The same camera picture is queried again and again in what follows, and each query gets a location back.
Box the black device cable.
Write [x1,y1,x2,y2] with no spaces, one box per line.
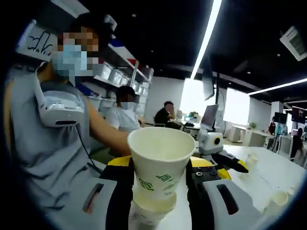
[75,124,104,173]

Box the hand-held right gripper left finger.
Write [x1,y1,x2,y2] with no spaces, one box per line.
[44,155,135,230]

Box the row of white storage boxes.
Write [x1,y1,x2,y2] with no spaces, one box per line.
[95,63,152,96]

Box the white table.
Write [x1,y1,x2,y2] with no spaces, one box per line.
[92,145,303,230]

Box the curved ceiling light strip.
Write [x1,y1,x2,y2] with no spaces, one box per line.
[249,78,307,96]

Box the dark red hanging display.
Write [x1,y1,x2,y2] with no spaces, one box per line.
[291,105,307,124]

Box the green printed white paper cup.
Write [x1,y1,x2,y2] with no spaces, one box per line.
[271,191,290,207]
[246,152,260,168]
[127,126,197,207]

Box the white chest-worn device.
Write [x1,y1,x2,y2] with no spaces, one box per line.
[35,90,84,127]

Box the long ceiling light strip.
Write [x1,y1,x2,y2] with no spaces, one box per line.
[190,0,223,80]

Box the white office desk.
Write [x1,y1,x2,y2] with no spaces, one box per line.
[227,125,273,147]

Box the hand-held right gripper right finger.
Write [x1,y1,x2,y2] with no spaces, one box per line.
[186,157,263,230]

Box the black tripod pole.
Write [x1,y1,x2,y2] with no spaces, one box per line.
[214,71,227,135]

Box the person's torso grey shirt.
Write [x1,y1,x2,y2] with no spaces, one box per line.
[6,62,107,214]

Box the large dark hanging display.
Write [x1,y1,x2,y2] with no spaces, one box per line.
[201,54,216,101]

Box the stack of nested paper cups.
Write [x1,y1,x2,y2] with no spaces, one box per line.
[130,189,178,226]

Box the black monitor on stand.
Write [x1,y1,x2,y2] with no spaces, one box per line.
[274,112,288,123]

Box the ceiling air conditioner unit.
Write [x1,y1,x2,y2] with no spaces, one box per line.
[279,25,307,62]

